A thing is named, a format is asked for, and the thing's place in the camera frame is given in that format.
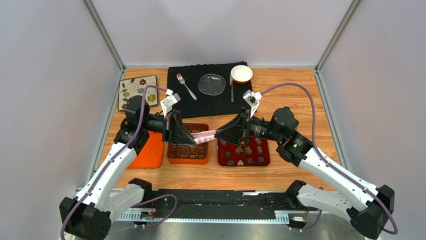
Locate rectangular milk chocolate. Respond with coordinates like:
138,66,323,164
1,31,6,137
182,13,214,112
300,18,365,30
254,137,262,146

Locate black cloth mat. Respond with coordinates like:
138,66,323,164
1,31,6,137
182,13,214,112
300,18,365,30
167,61,253,119

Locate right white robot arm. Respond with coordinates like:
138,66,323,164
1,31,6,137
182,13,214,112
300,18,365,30
214,107,395,240

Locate purple cable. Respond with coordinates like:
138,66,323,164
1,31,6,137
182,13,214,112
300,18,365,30
59,84,179,240
259,82,399,236

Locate square milk chocolate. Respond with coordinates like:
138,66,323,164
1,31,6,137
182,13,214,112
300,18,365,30
244,146,253,156

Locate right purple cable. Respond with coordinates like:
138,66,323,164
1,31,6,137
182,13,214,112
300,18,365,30
259,82,399,236

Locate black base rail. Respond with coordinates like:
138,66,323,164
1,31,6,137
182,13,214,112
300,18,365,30
118,189,317,224

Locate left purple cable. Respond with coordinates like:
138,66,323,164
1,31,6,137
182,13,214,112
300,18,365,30
59,84,179,240

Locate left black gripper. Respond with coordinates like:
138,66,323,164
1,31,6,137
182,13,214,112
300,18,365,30
141,110,196,147

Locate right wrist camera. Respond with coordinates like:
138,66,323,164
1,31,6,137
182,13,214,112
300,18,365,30
243,90,263,118

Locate orange tin lid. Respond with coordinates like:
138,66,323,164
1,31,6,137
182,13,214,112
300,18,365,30
127,131,165,169

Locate silver fork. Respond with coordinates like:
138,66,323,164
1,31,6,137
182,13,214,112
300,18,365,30
176,73,198,101

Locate red lacquer tray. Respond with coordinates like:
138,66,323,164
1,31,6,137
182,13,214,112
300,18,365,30
217,137,271,167

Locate floral square plate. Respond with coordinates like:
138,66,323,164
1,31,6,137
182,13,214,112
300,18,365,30
117,75,159,112

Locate white orange bowl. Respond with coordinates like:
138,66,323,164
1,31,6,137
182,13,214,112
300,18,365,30
230,65,253,85

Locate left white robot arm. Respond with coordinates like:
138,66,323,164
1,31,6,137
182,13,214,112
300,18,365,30
59,93,197,240

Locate clear glass plate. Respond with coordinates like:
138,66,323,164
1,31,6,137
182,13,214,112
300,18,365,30
198,73,226,96

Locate pink handled metal tongs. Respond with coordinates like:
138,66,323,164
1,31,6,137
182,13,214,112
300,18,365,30
191,130,216,145

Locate dark handled knife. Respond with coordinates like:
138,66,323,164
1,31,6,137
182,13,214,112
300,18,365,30
230,83,234,103

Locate orange chocolate box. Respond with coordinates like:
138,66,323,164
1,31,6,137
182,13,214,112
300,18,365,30
166,123,210,165

